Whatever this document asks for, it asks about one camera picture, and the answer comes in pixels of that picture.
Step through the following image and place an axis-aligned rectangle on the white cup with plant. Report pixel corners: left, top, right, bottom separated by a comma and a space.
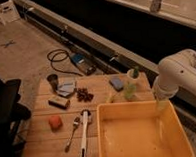
127, 67, 139, 80

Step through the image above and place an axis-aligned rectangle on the grey blue folded cloth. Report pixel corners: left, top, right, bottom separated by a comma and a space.
57, 82, 76, 97

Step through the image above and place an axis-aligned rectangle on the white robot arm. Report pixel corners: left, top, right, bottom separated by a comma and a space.
152, 48, 196, 102

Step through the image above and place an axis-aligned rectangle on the dark metal cup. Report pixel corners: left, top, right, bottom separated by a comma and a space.
46, 74, 59, 91

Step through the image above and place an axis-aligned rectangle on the red apple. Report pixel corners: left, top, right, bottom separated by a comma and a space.
48, 116, 62, 131

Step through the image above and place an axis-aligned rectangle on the metal spoon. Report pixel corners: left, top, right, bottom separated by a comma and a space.
65, 116, 80, 153

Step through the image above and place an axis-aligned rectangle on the blue grey power device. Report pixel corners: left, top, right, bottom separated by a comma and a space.
70, 53, 96, 76

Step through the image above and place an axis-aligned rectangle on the white cardboard box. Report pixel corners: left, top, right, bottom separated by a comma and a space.
0, 0, 20, 25

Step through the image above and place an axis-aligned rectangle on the bunch of dark grapes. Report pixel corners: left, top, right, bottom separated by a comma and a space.
76, 88, 94, 102

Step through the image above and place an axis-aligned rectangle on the black chair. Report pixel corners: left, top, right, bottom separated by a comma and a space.
0, 79, 32, 157

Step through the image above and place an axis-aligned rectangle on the yellow plastic tray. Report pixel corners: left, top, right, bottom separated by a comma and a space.
97, 101, 194, 157

